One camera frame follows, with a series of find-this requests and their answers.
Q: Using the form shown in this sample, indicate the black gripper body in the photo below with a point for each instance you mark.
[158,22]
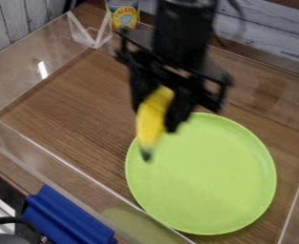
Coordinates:
[174,47]

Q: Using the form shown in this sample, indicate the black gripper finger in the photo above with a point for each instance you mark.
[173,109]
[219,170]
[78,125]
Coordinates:
[180,108]
[142,83]

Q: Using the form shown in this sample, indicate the yellow toy banana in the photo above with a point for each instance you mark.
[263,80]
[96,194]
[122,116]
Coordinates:
[149,121]

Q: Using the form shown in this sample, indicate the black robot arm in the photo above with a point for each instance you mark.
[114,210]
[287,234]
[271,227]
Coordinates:
[187,9]

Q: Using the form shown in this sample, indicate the green round plate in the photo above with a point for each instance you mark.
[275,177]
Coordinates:
[211,180]

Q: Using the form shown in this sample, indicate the yellow labelled tin can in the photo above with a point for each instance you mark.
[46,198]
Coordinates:
[125,13]

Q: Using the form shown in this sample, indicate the clear acrylic enclosure wall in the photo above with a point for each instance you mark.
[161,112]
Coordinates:
[66,123]

